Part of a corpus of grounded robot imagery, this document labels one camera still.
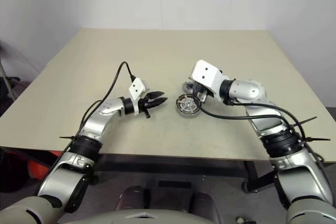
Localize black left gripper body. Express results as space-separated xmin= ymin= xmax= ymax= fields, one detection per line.
xmin=138 ymin=94 xmax=153 ymax=120

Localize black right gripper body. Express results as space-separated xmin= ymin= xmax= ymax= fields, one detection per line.
xmin=191 ymin=81 xmax=215 ymax=103

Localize silver spoked rotor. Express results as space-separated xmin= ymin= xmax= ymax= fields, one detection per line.
xmin=177 ymin=95 xmax=199 ymax=111

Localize round motor housing copper windings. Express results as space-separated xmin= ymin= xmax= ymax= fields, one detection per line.
xmin=174 ymin=94 xmax=202 ymax=118

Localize dark rounded knee shape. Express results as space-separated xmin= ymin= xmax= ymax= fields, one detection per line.
xmin=117 ymin=186 xmax=152 ymax=216
xmin=188 ymin=191 xmax=220 ymax=216

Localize orange bag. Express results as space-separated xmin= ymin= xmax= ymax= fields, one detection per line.
xmin=28 ymin=150 xmax=61 ymax=180

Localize silver robot torso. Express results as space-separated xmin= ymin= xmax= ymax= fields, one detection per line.
xmin=56 ymin=209 xmax=242 ymax=224

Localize grey folding stand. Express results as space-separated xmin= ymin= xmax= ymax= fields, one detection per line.
xmin=0 ymin=62 xmax=21 ymax=102

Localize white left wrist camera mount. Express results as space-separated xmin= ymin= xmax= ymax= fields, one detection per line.
xmin=128 ymin=77 xmax=146 ymax=116

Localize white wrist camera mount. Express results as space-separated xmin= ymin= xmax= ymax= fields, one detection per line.
xmin=128 ymin=77 xmax=146 ymax=116
xmin=190 ymin=60 xmax=229 ymax=98

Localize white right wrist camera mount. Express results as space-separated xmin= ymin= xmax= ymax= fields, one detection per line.
xmin=190 ymin=60 xmax=229 ymax=98

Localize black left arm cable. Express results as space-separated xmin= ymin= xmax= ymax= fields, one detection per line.
xmin=76 ymin=61 xmax=136 ymax=141

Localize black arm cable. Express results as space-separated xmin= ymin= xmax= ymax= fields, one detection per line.
xmin=76 ymin=61 xmax=136 ymax=141
xmin=193 ymin=83 xmax=326 ymax=167

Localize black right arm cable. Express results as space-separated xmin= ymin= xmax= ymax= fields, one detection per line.
xmin=193 ymin=83 xmax=326 ymax=167

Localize black table frame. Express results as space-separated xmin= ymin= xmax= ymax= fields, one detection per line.
xmin=0 ymin=146 xmax=336 ymax=193

